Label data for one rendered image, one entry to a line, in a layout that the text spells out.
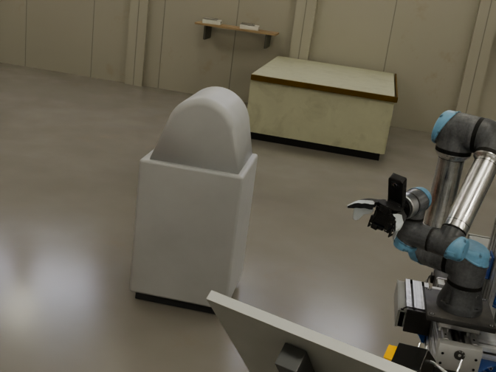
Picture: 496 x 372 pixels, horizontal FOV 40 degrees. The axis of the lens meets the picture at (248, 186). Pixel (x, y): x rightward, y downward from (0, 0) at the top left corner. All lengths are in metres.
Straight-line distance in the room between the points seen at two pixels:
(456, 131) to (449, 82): 8.70
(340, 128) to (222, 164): 4.71
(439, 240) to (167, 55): 9.62
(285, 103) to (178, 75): 3.14
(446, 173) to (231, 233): 2.13
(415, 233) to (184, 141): 2.28
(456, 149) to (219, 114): 2.04
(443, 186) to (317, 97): 6.40
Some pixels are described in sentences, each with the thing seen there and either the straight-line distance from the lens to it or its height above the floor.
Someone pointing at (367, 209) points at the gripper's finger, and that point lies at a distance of 1.93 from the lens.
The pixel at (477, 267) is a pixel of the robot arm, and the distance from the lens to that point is 2.34.
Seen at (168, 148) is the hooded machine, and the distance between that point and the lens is 4.16.
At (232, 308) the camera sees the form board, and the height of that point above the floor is 1.64.
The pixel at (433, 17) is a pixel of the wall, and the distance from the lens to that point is 10.84.
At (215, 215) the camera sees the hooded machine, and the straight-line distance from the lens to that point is 4.17.
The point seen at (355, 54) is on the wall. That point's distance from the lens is 10.87.
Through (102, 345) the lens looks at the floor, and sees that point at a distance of 4.09.
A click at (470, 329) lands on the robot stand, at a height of 1.13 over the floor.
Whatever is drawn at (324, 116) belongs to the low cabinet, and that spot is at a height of 0.45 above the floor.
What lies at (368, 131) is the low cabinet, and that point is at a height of 0.35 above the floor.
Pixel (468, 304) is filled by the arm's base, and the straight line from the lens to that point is 2.38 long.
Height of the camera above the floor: 2.18
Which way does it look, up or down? 18 degrees down
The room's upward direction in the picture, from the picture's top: 8 degrees clockwise
